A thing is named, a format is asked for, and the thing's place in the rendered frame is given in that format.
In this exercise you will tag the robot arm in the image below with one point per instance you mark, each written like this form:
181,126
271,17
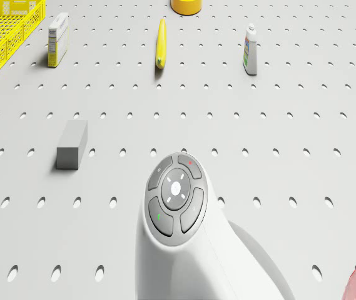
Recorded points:
177,256

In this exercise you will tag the banana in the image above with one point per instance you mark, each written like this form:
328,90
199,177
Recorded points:
161,43

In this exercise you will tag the grey cube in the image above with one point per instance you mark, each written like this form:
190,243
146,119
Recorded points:
69,150

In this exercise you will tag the small white bottle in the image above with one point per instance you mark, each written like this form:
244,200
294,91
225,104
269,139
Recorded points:
251,53

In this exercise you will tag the yellow bowl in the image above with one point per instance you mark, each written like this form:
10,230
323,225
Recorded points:
186,7

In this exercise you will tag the yellow and white box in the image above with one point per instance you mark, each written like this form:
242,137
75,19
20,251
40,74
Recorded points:
57,40

